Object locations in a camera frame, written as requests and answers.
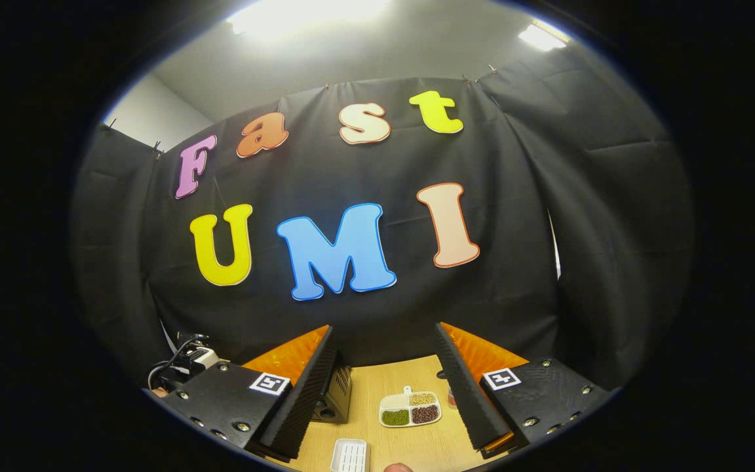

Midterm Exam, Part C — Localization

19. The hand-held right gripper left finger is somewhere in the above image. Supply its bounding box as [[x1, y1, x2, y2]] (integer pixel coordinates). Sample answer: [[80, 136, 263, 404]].
[[145, 324, 339, 461]]

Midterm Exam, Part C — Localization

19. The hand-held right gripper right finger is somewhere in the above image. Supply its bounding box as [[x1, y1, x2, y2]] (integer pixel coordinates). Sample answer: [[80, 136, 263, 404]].
[[433, 321, 614, 458]]

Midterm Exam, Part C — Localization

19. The black electric oven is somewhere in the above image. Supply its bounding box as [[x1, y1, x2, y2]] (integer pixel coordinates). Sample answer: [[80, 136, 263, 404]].
[[312, 364, 353, 424]]

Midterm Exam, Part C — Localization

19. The divided plate of beans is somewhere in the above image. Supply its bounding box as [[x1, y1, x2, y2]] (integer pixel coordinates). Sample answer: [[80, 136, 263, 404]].
[[379, 385, 442, 428]]

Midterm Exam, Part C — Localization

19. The small white ridged tray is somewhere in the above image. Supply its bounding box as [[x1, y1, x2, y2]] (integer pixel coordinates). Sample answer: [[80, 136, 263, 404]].
[[330, 438, 368, 472]]

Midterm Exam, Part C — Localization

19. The black backdrop cloth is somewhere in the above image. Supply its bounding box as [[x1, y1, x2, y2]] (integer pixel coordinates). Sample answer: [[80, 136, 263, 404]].
[[69, 46, 696, 391]]

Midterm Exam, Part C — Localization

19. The large ceiling light panel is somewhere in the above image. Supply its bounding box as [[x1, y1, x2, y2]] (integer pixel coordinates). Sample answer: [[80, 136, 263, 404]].
[[227, 0, 391, 37]]

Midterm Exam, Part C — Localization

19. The small ceiling light panel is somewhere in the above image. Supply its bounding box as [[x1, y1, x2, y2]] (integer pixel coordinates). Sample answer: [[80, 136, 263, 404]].
[[518, 23, 568, 52]]

